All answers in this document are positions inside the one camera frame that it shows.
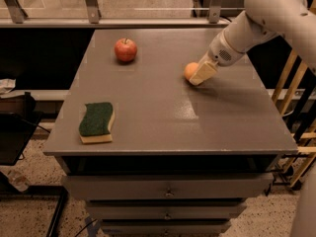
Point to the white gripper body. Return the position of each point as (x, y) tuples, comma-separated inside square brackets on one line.
[(221, 52)]

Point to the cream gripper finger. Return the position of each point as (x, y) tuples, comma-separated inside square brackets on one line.
[(201, 73)]

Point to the orange fruit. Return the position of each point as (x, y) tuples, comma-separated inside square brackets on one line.
[(190, 69)]

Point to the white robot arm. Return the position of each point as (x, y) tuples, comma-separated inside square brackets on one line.
[(260, 21)]

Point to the green yellow sponge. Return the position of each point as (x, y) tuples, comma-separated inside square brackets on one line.
[(96, 125)]

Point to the red apple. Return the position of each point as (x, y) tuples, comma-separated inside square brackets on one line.
[(125, 50)]

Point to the grey drawer cabinet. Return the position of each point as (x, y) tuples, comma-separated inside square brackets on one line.
[(184, 159)]

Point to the metal railing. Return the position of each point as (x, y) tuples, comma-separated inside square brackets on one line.
[(101, 14)]

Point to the black side table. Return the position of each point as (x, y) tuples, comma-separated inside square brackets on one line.
[(18, 122)]

